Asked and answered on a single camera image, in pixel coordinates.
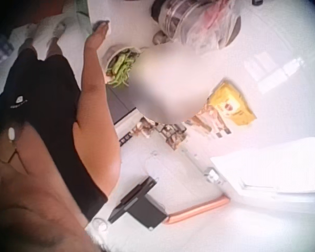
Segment person's right hand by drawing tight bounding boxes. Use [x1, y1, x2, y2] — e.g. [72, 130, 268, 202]
[86, 22, 111, 53]

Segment bowl of green beans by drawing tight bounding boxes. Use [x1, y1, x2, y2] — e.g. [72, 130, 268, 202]
[104, 46, 143, 89]

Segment brown round vegetable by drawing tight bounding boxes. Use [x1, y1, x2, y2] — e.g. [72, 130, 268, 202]
[152, 29, 169, 45]

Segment person's legs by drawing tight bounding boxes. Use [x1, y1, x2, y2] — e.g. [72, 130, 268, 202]
[20, 15, 69, 62]

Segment grey cabinet front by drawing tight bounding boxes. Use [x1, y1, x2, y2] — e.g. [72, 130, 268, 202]
[105, 85, 138, 125]

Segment clear plastic bag with food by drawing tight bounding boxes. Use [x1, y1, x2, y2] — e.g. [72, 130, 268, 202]
[157, 0, 241, 55]

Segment printed paper flyer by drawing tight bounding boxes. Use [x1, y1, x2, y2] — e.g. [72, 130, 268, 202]
[115, 104, 233, 152]

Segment yellow packet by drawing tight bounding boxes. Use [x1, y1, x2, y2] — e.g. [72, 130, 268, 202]
[207, 80, 257, 127]

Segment black box device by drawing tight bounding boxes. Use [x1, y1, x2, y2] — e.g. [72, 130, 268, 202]
[108, 175, 169, 232]

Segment orange tube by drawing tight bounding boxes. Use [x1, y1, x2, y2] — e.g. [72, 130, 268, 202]
[163, 196, 230, 224]

